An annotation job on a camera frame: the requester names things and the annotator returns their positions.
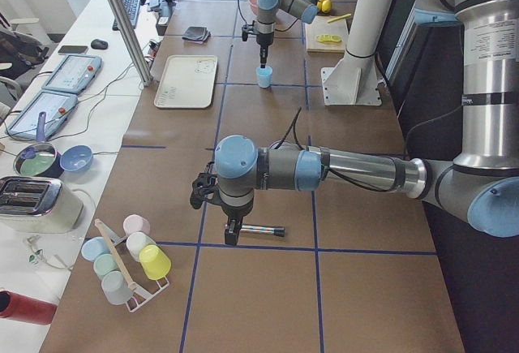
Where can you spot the blue upturned cup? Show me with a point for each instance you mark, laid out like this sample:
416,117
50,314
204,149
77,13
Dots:
94,248

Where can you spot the lemon slices row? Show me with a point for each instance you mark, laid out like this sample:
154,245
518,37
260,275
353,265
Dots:
328,38

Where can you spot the white upturned cup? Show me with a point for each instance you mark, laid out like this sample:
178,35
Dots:
136,242

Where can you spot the black smartphone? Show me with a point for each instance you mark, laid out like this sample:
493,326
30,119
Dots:
73,49

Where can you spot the red bottle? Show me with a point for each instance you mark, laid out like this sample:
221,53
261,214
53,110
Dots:
17,307

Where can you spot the grey folded cloth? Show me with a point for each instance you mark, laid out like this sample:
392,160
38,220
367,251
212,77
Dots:
196,34

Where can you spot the green upturned cup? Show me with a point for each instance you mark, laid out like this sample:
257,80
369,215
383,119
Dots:
104,264

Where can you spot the yellow plastic knife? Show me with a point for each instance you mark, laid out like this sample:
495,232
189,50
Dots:
340,17

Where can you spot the steel muddler black tip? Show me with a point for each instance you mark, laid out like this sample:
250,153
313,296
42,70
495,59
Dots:
278,231

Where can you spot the pink upturned cup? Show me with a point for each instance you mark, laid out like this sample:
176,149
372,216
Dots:
136,223

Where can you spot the grey upturned cup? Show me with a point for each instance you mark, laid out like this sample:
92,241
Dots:
115,288

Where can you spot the white wire cup rack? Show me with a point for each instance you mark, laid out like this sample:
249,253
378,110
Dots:
142,295

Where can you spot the pink bowl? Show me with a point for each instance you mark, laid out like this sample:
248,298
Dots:
253,6

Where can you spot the light blue plastic cup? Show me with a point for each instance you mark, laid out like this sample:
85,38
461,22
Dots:
264,76

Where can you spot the teach pendant far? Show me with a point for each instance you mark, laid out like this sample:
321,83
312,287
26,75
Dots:
74,73

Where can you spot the blue bowl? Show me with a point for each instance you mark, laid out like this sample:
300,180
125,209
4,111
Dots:
77,158

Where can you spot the white toaster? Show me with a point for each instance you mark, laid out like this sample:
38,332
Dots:
38,205

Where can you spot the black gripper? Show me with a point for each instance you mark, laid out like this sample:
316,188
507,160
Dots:
263,41
236,211

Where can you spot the yellow lemon top right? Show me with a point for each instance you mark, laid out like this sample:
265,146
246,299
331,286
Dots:
325,6

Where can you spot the yellow upturned cup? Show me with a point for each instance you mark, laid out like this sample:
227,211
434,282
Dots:
155,263

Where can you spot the cream bear serving tray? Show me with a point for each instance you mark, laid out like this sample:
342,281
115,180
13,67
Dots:
187,82

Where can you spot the wooden cutting board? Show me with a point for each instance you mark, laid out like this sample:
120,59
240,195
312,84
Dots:
320,26

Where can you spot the aluminium frame post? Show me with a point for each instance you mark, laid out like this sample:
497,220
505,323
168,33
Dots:
131,41

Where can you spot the wooden rack handle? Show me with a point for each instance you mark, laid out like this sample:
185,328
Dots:
101,226

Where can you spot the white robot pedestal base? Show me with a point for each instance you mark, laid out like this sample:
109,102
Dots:
353,80

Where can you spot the black keyboard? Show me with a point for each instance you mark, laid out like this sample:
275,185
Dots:
132,8

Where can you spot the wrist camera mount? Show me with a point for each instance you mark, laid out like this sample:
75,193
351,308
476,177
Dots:
247,31
205,188

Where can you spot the teach pendant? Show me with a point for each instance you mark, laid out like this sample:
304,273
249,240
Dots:
74,73
58,107

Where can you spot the blue saucepan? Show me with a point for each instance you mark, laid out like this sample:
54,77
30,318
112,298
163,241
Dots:
40,159

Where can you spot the black computer mouse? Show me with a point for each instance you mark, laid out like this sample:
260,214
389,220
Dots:
99,44

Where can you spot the teach pendant near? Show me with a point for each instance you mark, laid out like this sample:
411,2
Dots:
58,107

